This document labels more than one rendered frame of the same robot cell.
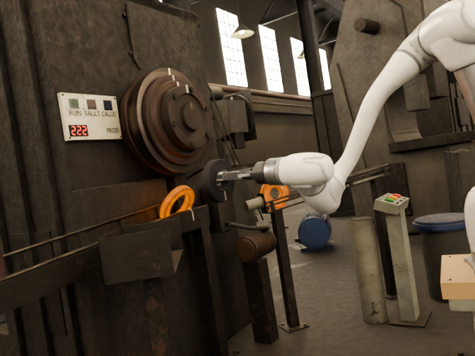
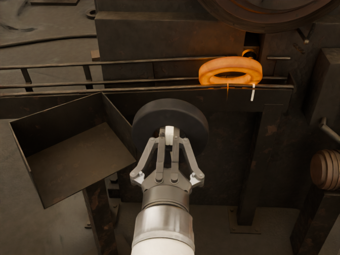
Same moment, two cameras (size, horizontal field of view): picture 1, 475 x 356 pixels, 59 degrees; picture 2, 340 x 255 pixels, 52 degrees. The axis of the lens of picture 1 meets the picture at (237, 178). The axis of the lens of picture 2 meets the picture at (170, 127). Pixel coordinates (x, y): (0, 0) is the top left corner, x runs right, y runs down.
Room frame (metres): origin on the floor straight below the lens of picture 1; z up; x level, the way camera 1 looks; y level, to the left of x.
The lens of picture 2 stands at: (1.20, -0.38, 1.28)
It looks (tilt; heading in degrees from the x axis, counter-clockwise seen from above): 40 degrees down; 58
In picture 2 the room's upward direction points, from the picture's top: straight up
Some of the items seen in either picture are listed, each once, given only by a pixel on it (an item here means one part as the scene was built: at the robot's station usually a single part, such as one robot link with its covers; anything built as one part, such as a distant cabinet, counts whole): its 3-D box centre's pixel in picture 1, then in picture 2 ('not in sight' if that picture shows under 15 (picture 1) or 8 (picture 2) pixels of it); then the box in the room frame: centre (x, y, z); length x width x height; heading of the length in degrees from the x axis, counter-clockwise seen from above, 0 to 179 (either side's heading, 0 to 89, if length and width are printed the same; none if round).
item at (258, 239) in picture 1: (262, 284); (331, 209); (2.09, -0.04, 0.27); 0.22 x 0.13 x 0.53; 146
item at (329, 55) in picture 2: (215, 208); (326, 88); (2.09, 0.13, 0.68); 0.11 x 0.08 x 0.24; 56
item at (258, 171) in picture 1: (256, 173); (166, 193); (1.39, -0.07, 0.83); 0.09 x 0.08 x 0.07; 56
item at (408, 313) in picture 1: (401, 257); not in sight; (2.04, -0.74, 0.31); 0.24 x 0.16 x 0.62; 146
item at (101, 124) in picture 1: (92, 117); not in sight; (1.67, 0.53, 1.15); 0.26 x 0.02 x 0.18; 146
